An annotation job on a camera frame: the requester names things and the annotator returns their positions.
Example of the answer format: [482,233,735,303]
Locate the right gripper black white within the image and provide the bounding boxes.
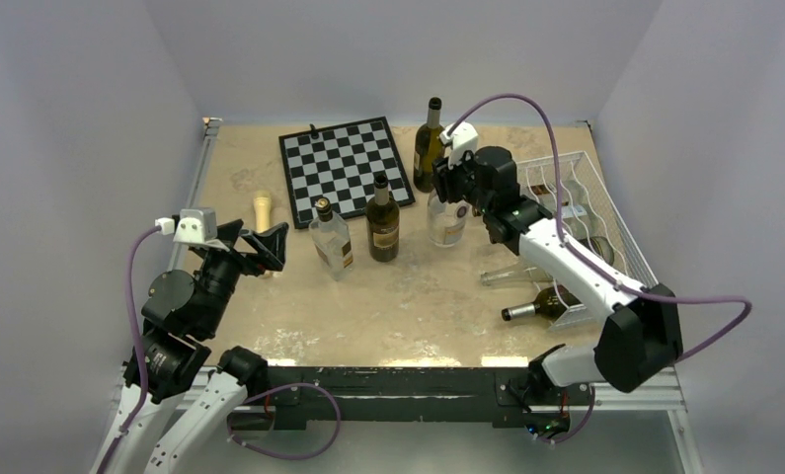
[431,144,494,214]

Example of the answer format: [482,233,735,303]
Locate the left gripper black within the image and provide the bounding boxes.
[196,218,286,335]

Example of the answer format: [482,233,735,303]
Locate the clear round bottle blue emblem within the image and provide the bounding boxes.
[427,190,471,248]

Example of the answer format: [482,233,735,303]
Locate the green wine bottle white label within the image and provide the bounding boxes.
[413,97,444,193]

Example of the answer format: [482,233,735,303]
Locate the clear square liquor bottle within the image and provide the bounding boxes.
[309,197,353,280]

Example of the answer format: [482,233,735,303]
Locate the dark wine bottle brown label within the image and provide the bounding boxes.
[365,172,400,263]

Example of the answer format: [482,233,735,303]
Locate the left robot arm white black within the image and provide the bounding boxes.
[91,214,289,473]

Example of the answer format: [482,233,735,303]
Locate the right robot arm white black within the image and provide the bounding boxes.
[233,147,681,402]

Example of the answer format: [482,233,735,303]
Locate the clear bottle gold black cap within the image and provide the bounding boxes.
[530,182,588,220]

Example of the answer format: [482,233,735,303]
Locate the clear empty bottle no cap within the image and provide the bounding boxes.
[480,263,553,286]

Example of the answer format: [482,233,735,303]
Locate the dark wine bottle silver neck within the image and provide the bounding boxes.
[501,284,581,321]

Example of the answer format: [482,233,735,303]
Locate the black white chessboard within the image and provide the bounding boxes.
[278,117,416,229]

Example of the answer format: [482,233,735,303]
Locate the black front mounting beam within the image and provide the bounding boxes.
[230,366,589,430]

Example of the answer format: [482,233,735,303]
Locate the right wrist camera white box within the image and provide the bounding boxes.
[439,121,479,169]

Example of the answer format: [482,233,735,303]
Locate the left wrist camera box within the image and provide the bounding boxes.
[154,207,221,248]

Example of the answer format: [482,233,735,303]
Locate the white wire wine rack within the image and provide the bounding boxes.
[516,151,658,332]

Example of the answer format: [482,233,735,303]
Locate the aluminium table frame rail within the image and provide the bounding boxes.
[107,118,223,407]

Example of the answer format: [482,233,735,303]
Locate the purple cable under table front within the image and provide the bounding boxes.
[226,381,341,460]

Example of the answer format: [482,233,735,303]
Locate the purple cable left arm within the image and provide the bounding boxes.
[97,225,164,472]

